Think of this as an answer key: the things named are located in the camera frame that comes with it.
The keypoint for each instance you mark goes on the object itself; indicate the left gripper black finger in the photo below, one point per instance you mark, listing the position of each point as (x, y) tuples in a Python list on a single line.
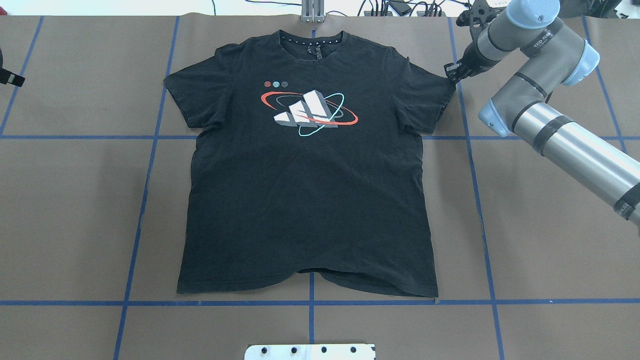
[(9, 77)]

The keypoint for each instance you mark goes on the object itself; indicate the black graphic t-shirt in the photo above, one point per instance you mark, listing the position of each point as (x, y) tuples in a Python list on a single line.
[(309, 159)]

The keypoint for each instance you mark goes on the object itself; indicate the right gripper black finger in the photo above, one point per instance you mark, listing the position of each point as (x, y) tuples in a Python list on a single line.
[(454, 72)]

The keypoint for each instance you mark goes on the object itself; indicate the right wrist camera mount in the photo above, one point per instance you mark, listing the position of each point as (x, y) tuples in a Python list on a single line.
[(479, 13)]

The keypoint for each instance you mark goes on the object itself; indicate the aluminium frame post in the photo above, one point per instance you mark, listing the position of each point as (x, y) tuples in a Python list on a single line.
[(313, 11)]

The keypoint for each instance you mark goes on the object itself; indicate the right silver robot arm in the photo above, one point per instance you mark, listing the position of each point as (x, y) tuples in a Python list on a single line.
[(555, 57)]

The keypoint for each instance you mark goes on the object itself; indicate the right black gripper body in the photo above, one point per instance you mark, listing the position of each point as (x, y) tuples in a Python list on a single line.
[(468, 59)]

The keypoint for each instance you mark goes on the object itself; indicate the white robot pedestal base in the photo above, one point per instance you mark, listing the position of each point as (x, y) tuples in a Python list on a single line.
[(322, 351)]

